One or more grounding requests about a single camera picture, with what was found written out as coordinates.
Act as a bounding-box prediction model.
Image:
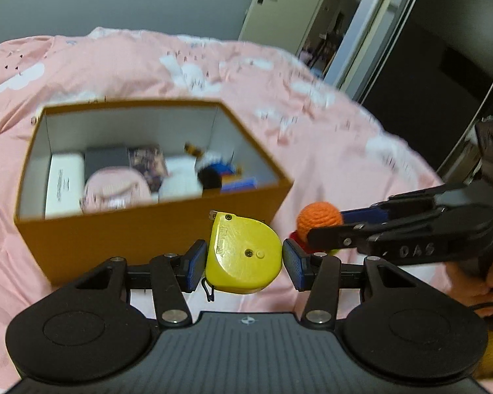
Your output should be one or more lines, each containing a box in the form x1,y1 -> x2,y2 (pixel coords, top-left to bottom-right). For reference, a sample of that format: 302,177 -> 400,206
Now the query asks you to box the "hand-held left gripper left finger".
74,239 -> 208,327

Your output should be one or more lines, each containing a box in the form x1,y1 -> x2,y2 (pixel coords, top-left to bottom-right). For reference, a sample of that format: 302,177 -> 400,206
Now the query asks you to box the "dark wardrobe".
362,0 -> 493,177

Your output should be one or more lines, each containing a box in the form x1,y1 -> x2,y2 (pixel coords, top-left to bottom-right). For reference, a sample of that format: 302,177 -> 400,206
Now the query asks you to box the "long white box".
44,153 -> 86,219

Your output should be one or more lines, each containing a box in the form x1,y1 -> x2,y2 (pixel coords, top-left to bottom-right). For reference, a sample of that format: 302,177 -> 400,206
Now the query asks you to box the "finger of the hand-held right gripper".
340,184 -> 477,226
306,208 -> 493,252

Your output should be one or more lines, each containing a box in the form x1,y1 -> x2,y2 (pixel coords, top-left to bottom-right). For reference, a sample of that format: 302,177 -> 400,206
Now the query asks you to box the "striped crocheted bee toy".
183,142 -> 206,160

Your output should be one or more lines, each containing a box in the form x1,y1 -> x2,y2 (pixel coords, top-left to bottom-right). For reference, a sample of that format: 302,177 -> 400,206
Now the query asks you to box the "pink wallet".
80,166 -> 159,214

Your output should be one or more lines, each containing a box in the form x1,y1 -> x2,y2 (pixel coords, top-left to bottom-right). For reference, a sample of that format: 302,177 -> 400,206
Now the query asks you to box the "grey sliding door frame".
324,0 -> 430,99

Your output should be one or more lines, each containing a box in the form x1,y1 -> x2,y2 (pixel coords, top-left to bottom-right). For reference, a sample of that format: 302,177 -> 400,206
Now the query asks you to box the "blue and black round toy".
196,154 -> 241,191

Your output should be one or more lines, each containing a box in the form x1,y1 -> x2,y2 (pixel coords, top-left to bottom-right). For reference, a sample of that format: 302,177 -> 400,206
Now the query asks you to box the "dark grey square box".
83,144 -> 130,181

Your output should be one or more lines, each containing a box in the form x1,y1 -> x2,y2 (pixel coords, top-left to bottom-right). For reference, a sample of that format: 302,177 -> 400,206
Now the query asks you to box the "printed card box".
127,144 -> 168,193

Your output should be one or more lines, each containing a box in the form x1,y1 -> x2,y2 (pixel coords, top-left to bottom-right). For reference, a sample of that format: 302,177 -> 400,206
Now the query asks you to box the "yellow tape measure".
201,210 -> 283,302

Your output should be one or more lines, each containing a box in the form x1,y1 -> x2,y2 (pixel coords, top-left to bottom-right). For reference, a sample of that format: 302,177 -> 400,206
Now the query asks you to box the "blue barcode card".
221,176 -> 259,193

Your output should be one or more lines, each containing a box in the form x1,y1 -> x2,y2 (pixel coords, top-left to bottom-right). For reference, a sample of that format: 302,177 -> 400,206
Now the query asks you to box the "orange cardboard box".
13,98 -> 294,286

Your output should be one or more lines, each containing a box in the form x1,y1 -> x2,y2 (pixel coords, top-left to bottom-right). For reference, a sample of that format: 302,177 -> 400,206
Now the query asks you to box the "white plush toy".
158,156 -> 204,204

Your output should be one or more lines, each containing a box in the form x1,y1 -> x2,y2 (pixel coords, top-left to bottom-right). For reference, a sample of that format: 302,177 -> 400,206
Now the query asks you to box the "orange crocheted ball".
290,202 -> 345,255

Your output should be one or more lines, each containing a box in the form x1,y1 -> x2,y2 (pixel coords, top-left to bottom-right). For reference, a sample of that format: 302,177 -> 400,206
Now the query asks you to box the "beige door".
238,0 -> 338,52

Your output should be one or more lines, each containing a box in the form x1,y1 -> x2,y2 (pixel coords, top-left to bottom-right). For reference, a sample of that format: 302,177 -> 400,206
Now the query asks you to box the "pink printed blanket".
0,27 -> 457,394

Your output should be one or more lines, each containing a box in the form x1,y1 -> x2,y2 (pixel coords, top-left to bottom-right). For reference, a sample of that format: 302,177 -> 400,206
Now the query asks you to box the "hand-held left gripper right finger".
282,238 -> 426,327

